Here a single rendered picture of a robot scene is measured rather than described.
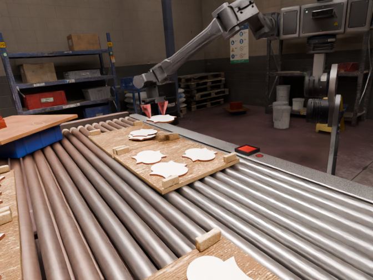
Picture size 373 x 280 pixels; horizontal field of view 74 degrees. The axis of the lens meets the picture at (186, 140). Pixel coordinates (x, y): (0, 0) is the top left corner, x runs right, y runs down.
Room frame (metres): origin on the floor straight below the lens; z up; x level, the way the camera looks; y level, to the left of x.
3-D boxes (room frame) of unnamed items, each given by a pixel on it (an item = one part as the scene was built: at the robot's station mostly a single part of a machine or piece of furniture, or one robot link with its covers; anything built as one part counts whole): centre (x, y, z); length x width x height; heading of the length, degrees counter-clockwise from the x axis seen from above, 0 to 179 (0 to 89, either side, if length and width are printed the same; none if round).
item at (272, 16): (1.40, -0.47, 1.45); 0.09 x 0.08 x 0.12; 57
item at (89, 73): (5.15, 1.99, 1.16); 0.60 x 0.40 x 0.15; 130
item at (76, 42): (5.24, 1.87, 1.74); 0.50 x 0.38 x 0.32; 127
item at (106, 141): (1.28, 0.30, 0.93); 0.41 x 0.35 x 0.02; 34
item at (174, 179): (0.70, 0.06, 0.95); 0.06 x 0.02 x 0.03; 125
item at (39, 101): (4.71, 2.60, 0.78); 0.66 x 0.45 x 0.28; 127
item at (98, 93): (5.29, 1.81, 0.76); 0.50 x 0.36 x 0.24; 133
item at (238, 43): (6.75, -1.52, 1.55); 0.61 x 0.02 x 0.91; 37
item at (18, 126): (1.32, 0.96, 1.03); 0.50 x 0.50 x 0.02; 74
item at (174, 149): (0.94, 0.06, 0.93); 0.41 x 0.35 x 0.02; 35
